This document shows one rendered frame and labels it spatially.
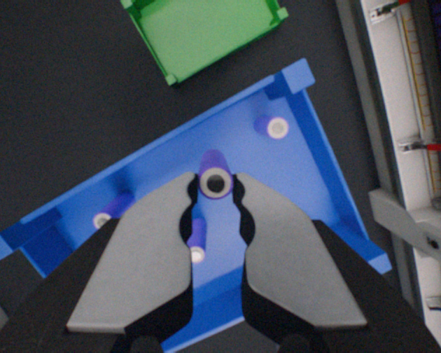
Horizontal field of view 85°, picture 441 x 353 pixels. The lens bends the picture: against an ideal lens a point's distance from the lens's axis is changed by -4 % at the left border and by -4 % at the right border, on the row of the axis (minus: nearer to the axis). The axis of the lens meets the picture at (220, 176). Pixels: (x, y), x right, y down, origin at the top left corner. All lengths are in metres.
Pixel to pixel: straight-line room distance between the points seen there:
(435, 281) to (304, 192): 0.60
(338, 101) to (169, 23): 0.47
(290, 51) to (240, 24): 0.14
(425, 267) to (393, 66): 0.49
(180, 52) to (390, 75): 0.47
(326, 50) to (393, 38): 0.18
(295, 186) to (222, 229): 0.10
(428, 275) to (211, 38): 0.80
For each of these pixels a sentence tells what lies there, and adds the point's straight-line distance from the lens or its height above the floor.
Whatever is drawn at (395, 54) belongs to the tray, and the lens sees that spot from 0.63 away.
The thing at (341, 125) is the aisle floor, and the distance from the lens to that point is 0.75.
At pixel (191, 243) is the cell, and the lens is 0.24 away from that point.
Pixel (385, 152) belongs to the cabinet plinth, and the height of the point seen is 0.05.
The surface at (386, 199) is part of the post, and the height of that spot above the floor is 0.07.
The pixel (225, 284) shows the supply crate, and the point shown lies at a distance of 0.33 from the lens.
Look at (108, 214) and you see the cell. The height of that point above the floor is 0.47.
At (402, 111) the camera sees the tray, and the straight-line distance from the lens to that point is 0.64.
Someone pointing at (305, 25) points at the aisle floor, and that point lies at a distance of 0.74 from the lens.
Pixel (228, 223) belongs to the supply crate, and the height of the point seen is 0.40.
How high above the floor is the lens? 0.67
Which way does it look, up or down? 76 degrees down
